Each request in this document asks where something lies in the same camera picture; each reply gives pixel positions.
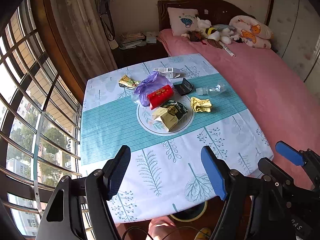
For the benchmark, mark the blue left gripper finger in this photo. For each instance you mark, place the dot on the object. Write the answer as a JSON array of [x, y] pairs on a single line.
[[230, 186]]

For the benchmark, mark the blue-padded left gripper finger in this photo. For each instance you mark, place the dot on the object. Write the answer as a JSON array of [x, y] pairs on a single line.
[[308, 159]]

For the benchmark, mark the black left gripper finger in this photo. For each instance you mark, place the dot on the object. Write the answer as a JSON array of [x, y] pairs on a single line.
[[278, 176], [100, 186]]

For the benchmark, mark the yellow paper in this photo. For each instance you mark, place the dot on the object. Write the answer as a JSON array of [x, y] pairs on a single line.
[[199, 105]]

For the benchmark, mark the green gold chocolate wrapper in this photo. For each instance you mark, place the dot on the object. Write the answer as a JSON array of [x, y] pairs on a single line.
[[169, 114]]

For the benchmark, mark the red gold paper box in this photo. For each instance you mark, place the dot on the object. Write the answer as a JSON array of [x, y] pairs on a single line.
[[160, 96]]

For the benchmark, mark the green yellow snack wrapper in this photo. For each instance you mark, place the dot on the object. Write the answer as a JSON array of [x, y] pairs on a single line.
[[127, 82]]

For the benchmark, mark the black Talopn card box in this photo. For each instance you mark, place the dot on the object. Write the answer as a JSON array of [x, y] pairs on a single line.
[[184, 88]]

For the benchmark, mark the purple plastic bag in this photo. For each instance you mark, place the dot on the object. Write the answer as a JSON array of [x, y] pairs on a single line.
[[150, 84]]

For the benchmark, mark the yellow-rimmed blue trash bin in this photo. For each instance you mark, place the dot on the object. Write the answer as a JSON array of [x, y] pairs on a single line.
[[191, 214]]

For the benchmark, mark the yellow slipper right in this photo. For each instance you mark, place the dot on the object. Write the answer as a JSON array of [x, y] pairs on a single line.
[[203, 234]]

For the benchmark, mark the pink trousers leg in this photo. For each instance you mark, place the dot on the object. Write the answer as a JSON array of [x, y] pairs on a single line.
[[162, 226]]

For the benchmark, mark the pink bed sheet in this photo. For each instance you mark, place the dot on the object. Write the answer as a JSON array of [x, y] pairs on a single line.
[[277, 98]]

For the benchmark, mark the clear plastic bottle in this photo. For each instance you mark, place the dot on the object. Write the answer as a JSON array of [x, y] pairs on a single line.
[[211, 90]]

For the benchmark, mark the leaf-patterned white teal tablecloth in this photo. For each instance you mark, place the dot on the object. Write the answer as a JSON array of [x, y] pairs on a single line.
[[165, 173]]

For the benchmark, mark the barred window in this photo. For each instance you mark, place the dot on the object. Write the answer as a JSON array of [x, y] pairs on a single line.
[[40, 124]]

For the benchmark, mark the white red tube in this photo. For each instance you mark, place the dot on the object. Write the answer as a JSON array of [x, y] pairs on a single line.
[[227, 49]]

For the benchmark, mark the white grey carton box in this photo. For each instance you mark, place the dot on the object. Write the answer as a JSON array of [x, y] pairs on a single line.
[[169, 72]]

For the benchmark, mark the dark nightstand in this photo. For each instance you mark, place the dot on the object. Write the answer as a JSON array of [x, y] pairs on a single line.
[[149, 52]]

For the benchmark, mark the folded bear-print blanket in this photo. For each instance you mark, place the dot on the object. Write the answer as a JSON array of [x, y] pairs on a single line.
[[254, 33]]

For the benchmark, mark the white plush toy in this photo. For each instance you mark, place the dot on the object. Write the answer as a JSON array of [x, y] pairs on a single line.
[[227, 33]]

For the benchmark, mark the bee plush toy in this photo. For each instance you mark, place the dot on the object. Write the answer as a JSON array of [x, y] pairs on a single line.
[[212, 34]]

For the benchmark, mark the white wardrobe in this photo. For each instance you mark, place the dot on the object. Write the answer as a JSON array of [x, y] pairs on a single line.
[[296, 39]]

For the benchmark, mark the stack of papers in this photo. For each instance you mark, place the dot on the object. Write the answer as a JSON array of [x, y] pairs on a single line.
[[132, 40]]

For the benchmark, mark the brown plush toy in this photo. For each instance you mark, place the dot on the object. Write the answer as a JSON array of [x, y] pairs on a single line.
[[196, 36]]

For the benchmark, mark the tissue box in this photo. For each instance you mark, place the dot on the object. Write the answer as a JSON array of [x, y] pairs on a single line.
[[151, 37]]

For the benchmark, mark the dark wooden headboard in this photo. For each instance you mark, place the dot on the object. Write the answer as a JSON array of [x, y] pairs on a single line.
[[217, 11]]

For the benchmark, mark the white pillow with blue print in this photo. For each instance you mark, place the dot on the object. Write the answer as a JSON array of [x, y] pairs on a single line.
[[182, 20]]

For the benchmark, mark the hanging bag on hook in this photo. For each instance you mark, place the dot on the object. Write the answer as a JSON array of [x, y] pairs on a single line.
[[104, 13]]

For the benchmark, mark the beige lace curtain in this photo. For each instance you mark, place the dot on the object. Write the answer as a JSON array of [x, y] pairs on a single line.
[[83, 37]]

